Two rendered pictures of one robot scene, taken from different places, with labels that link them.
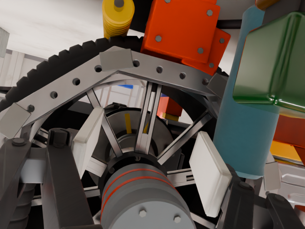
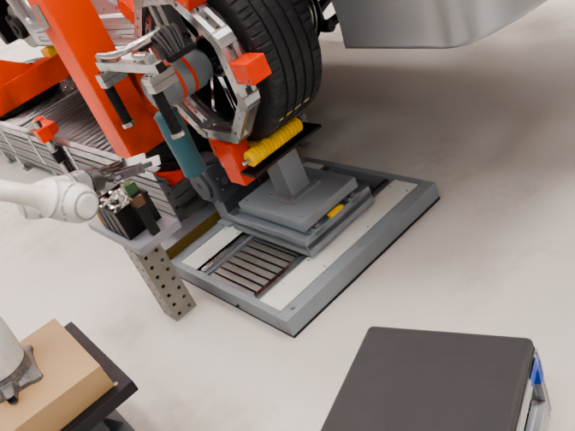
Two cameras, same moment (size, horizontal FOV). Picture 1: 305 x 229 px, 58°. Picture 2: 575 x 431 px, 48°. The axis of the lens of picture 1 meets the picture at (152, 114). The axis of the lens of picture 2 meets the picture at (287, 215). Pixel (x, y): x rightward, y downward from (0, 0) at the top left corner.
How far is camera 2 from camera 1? 204 cm
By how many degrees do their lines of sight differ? 57
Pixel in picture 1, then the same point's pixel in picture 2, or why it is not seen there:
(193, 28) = (222, 156)
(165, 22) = (230, 157)
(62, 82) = (240, 124)
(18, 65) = not seen: outside the picture
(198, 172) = (137, 158)
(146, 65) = (225, 137)
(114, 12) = (248, 157)
